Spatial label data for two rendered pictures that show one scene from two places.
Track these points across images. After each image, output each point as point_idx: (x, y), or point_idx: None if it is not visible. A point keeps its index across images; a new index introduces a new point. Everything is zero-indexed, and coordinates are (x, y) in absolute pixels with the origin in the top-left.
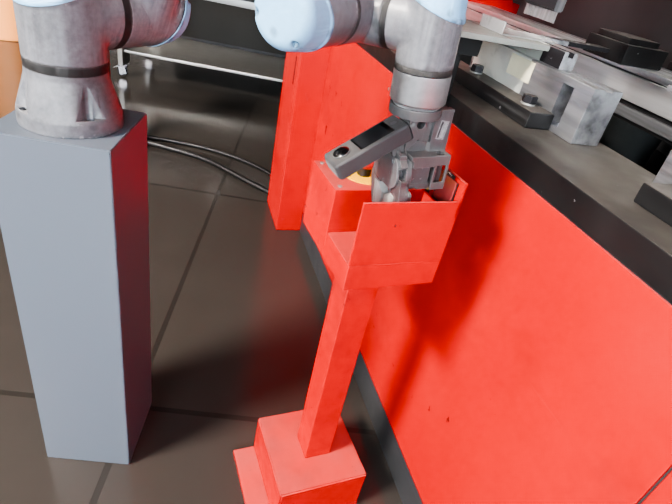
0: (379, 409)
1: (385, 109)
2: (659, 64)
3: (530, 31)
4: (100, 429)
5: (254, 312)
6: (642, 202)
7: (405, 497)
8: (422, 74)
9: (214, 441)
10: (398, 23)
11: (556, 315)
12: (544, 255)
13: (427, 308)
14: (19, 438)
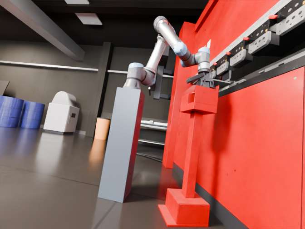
0: (209, 198)
1: None
2: None
3: None
4: (117, 182)
5: (161, 180)
6: None
7: (228, 225)
8: (204, 62)
9: (150, 202)
10: (197, 56)
11: (253, 106)
12: (244, 98)
13: (217, 144)
14: (90, 192)
